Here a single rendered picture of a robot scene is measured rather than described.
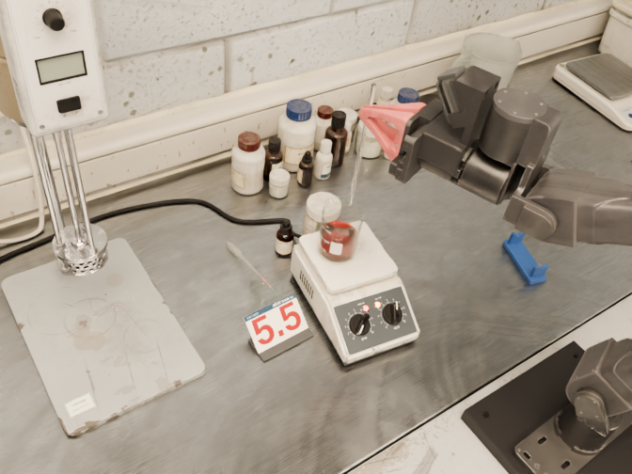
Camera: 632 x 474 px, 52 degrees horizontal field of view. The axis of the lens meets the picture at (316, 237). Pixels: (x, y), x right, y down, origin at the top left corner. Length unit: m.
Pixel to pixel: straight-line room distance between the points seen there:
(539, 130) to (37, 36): 0.48
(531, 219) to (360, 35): 0.76
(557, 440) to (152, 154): 0.80
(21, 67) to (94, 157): 0.53
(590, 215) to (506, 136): 0.12
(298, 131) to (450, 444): 0.60
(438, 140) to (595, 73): 1.04
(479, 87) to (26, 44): 0.43
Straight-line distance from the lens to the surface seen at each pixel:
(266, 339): 0.97
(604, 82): 1.72
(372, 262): 0.99
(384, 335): 0.97
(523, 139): 0.71
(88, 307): 1.03
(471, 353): 1.04
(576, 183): 0.75
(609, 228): 0.73
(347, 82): 1.36
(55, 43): 0.63
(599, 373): 0.85
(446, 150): 0.74
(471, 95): 0.71
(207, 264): 1.08
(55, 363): 0.98
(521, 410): 0.98
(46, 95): 0.66
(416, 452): 0.92
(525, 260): 1.19
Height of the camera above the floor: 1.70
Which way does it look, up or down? 45 degrees down
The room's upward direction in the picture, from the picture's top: 9 degrees clockwise
